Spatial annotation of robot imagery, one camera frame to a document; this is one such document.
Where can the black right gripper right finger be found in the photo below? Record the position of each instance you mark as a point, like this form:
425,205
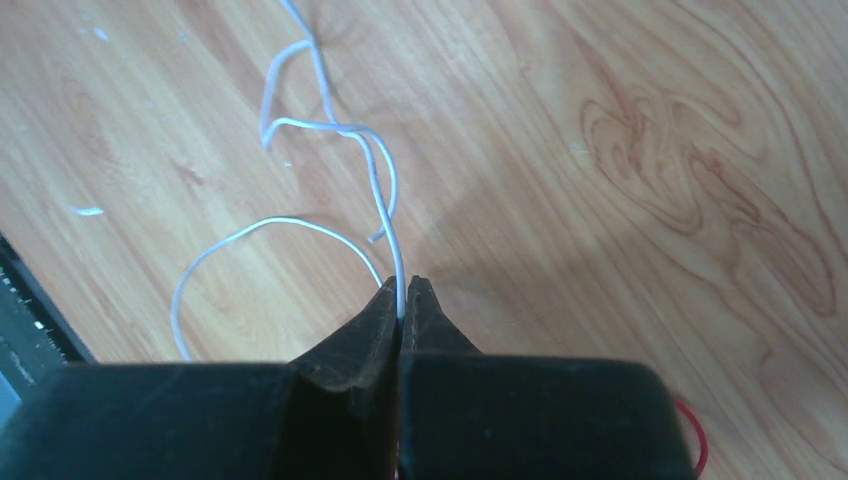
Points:
465,414

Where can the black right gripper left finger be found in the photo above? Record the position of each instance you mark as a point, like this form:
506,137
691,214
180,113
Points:
328,414

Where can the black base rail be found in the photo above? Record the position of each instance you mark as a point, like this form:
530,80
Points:
36,339

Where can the small white wire scrap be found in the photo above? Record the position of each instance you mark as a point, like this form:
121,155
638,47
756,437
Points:
87,211

